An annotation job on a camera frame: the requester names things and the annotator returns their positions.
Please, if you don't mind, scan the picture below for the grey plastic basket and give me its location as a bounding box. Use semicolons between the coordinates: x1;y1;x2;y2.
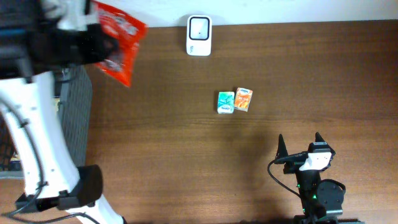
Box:
1;66;93;179

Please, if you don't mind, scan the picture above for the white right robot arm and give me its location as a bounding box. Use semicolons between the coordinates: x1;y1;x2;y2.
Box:
267;133;361;224

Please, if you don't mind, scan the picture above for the red jerky bag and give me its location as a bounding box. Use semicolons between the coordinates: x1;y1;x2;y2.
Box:
96;2;147;87

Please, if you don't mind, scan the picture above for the green tissue pack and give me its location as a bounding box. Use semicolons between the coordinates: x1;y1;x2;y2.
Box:
217;91;234;114

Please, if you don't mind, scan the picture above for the orange tissue pack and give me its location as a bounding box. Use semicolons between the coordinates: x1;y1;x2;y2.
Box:
234;87;253;112

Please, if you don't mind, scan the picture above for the white barcode scanner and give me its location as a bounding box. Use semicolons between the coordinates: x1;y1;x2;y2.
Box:
186;15;213;57

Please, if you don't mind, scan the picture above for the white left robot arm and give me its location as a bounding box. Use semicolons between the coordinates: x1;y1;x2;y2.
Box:
1;1;125;223

